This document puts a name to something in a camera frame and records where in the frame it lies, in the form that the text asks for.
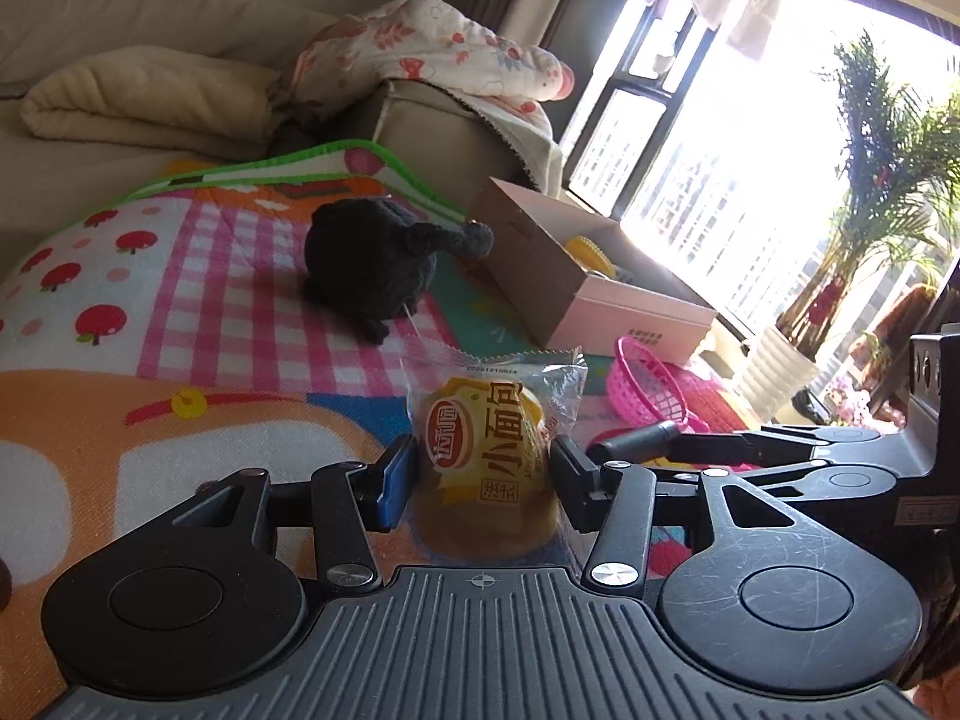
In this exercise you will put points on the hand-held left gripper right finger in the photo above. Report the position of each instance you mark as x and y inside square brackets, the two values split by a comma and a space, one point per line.
[570, 480]

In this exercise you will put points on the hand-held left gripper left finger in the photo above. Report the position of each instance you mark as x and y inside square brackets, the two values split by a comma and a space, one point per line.
[394, 480]

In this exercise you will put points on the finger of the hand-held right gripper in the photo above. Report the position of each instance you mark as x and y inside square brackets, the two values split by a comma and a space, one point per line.
[840, 487]
[750, 442]

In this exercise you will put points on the small round bread packet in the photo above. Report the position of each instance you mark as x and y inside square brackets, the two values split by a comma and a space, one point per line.
[487, 465]

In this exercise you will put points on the pink plastic basket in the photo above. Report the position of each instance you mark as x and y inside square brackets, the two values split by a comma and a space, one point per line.
[645, 390]

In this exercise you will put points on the pink cardboard box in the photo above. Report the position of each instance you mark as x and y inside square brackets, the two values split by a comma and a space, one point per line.
[600, 322]

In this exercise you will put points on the yellow item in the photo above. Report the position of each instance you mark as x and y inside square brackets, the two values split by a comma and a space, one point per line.
[589, 251]

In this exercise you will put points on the white ribbed plant pot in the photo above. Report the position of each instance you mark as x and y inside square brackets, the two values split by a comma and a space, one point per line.
[772, 375]

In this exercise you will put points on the black plush toy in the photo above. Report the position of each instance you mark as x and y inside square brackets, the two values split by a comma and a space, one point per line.
[367, 262]

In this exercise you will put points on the colourful printed play mat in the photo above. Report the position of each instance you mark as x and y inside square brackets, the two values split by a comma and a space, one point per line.
[225, 300]

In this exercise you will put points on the potted palm plant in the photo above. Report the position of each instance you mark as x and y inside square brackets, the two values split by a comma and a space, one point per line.
[877, 165]

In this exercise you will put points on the beige fringed towel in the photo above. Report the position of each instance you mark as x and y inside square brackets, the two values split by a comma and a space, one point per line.
[536, 142]

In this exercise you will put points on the beige sofa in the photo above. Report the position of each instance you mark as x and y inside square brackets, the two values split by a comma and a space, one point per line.
[450, 142]

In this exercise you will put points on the floral quilt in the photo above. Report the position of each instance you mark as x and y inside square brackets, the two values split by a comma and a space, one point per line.
[450, 52]

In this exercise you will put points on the folded beige blanket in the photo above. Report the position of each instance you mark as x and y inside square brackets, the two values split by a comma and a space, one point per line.
[150, 105]

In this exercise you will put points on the black window frame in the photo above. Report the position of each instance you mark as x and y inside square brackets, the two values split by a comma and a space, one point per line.
[637, 84]

